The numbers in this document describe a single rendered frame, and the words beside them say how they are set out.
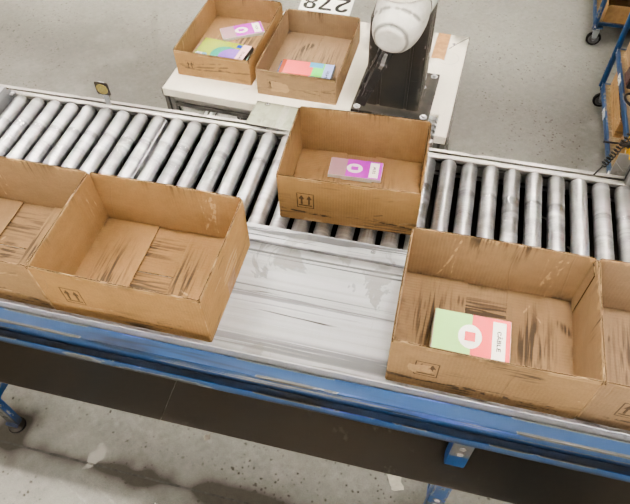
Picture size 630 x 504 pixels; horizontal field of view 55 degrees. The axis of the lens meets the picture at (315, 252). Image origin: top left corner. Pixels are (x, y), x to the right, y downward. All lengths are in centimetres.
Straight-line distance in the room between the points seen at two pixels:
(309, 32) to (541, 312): 144
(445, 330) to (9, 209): 116
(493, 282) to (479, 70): 230
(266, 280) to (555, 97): 242
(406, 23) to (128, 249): 84
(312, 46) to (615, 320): 145
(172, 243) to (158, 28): 262
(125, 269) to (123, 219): 17
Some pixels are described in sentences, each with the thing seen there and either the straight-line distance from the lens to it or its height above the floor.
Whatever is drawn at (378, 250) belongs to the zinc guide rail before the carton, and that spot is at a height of 89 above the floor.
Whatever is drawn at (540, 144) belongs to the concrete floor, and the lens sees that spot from 323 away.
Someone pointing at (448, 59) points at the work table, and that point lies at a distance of 234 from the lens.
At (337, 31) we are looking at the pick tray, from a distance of 239.
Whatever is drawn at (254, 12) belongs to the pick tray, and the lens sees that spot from 251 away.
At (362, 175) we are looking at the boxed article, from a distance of 182.
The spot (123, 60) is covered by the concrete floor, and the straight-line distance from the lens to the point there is 382.
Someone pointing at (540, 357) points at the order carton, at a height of 89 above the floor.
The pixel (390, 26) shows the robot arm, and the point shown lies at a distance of 134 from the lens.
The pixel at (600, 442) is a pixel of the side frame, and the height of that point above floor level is 91.
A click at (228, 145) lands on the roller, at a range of 199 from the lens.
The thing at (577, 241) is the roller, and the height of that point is 75.
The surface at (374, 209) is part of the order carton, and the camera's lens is 164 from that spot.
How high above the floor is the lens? 206
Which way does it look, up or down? 52 degrees down
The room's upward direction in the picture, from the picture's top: 2 degrees counter-clockwise
